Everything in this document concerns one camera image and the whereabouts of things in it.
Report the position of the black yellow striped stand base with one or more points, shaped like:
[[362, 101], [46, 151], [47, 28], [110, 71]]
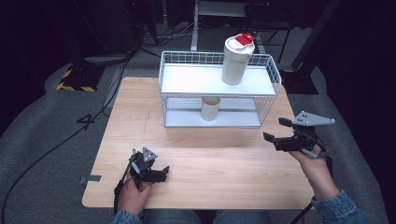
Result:
[[79, 77]]

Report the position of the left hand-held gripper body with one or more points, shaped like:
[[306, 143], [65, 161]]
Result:
[[142, 165]]

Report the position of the person's right hand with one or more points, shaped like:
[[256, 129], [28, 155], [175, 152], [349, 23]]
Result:
[[317, 174]]

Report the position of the person's left leg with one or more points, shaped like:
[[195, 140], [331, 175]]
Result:
[[174, 217]]

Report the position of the white tumbler with red lid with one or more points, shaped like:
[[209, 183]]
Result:
[[235, 62]]

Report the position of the person's leg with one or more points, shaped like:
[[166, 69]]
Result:
[[243, 217], [174, 217]]

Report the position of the person's right leg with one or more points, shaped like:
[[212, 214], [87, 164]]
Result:
[[243, 217]]

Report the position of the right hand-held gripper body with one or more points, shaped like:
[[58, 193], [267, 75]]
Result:
[[306, 137]]

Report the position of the grey tape piece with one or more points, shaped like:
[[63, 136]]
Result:
[[93, 178]]

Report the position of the person's left hand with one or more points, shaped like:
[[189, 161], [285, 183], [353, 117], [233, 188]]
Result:
[[134, 199]]

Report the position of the white cup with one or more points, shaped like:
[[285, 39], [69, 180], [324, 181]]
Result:
[[210, 110]]

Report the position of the black stand with base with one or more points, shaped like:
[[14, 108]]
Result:
[[300, 82]]

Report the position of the white desk frame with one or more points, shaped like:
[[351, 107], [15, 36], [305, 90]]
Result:
[[194, 28]]

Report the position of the black metal chair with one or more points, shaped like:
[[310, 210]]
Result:
[[267, 21]]

